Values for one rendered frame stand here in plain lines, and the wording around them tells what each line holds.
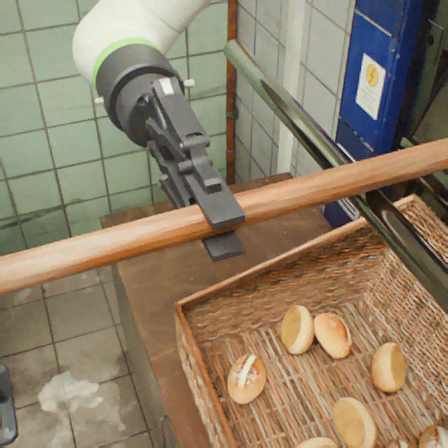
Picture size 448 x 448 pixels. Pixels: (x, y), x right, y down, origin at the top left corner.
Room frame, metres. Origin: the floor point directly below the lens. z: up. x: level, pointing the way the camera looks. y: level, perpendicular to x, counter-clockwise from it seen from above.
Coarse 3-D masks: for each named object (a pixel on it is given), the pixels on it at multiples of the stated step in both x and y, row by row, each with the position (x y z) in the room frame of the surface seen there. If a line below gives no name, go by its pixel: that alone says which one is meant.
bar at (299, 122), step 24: (240, 48) 0.77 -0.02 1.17; (240, 72) 0.74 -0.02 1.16; (264, 72) 0.70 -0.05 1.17; (264, 96) 0.66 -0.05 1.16; (288, 96) 0.64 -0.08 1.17; (288, 120) 0.60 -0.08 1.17; (312, 120) 0.59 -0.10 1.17; (312, 144) 0.55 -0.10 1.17; (336, 144) 0.54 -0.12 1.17; (384, 216) 0.42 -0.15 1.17; (384, 240) 0.40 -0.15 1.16; (408, 240) 0.39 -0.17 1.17; (408, 264) 0.37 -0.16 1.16; (432, 264) 0.36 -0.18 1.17; (432, 288) 0.34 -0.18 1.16
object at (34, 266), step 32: (384, 160) 0.46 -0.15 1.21; (416, 160) 0.46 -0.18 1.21; (256, 192) 0.41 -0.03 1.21; (288, 192) 0.41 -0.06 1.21; (320, 192) 0.42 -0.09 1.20; (352, 192) 0.43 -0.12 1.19; (128, 224) 0.37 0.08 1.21; (160, 224) 0.37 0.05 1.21; (192, 224) 0.37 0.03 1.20; (0, 256) 0.33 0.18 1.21; (32, 256) 0.33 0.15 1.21; (64, 256) 0.33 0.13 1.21; (96, 256) 0.34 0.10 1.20; (128, 256) 0.35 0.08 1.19; (0, 288) 0.31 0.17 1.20
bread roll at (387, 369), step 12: (384, 348) 0.65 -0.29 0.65; (396, 348) 0.66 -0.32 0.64; (372, 360) 0.64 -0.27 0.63; (384, 360) 0.63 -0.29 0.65; (396, 360) 0.63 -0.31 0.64; (372, 372) 0.62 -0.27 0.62; (384, 372) 0.61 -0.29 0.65; (396, 372) 0.61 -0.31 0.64; (384, 384) 0.59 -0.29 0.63; (396, 384) 0.59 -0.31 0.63
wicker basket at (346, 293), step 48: (336, 240) 0.79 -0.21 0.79; (432, 240) 0.76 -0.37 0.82; (240, 288) 0.73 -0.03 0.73; (288, 288) 0.77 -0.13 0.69; (336, 288) 0.80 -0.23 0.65; (384, 288) 0.79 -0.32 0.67; (192, 336) 0.62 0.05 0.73; (240, 336) 0.73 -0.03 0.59; (384, 336) 0.72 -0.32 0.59; (432, 336) 0.65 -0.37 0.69; (192, 384) 0.61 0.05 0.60; (288, 384) 0.62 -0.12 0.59; (336, 384) 0.62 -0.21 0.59; (240, 432) 0.52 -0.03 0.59; (288, 432) 0.52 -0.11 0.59; (336, 432) 0.52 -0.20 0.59; (384, 432) 0.52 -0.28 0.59
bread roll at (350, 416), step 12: (336, 408) 0.54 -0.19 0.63; (348, 408) 0.54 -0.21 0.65; (360, 408) 0.53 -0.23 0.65; (336, 420) 0.53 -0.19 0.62; (348, 420) 0.52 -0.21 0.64; (360, 420) 0.51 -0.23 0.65; (372, 420) 0.51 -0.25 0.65; (348, 432) 0.50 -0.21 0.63; (360, 432) 0.49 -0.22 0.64; (372, 432) 0.49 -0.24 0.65; (348, 444) 0.48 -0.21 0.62; (360, 444) 0.48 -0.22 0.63; (372, 444) 0.48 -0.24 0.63
